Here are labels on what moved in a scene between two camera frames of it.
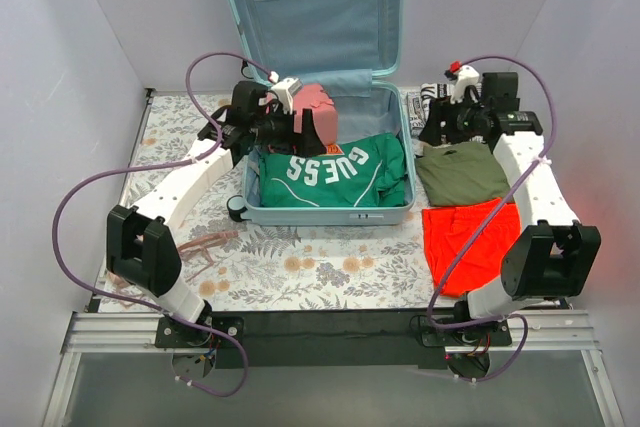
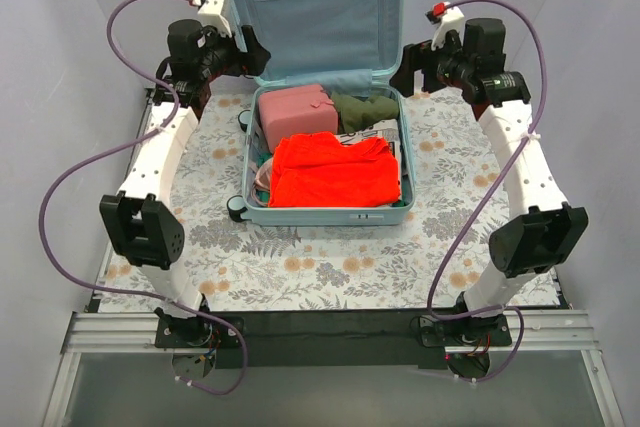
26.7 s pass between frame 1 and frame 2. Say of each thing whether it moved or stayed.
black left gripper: moved
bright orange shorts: moved
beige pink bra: moved
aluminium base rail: stayed
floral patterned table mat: stayed
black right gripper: moved
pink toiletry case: stayed
